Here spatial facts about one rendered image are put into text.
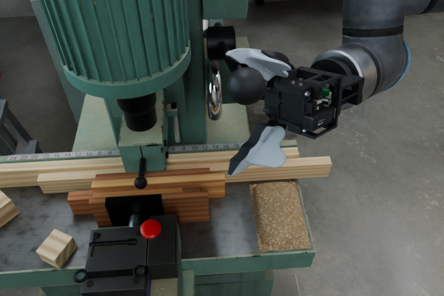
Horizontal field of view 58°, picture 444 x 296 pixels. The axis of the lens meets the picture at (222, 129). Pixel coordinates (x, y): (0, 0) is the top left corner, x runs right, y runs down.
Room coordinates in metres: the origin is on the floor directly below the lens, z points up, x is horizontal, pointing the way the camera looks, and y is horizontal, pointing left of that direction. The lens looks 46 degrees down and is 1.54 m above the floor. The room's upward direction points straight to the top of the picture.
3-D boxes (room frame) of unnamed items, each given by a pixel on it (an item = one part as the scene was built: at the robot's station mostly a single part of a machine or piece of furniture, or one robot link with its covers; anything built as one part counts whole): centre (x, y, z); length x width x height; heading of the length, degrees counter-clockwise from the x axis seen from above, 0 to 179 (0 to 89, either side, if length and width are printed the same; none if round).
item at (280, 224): (0.39, -0.10, 0.92); 0.14 x 0.09 x 0.04; 4
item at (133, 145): (0.48, 0.13, 1.03); 0.14 x 0.07 x 0.09; 4
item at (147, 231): (0.29, 0.10, 1.02); 0.03 x 0.03 x 0.01
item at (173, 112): (0.53, 0.09, 1.00); 0.02 x 0.02 x 0.10; 4
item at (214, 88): (0.60, 0.02, 1.02); 0.12 x 0.03 x 0.12; 4
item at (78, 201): (0.41, 0.16, 0.92); 0.23 x 0.02 x 0.05; 94
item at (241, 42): (0.66, -0.01, 1.02); 0.09 x 0.07 x 0.12; 94
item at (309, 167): (0.47, 0.07, 0.92); 0.55 x 0.02 x 0.04; 94
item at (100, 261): (0.27, 0.13, 0.99); 0.13 x 0.11 x 0.06; 94
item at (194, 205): (0.38, 0.12, 0.94); 0.20 x 0.01 x 0.08; 94
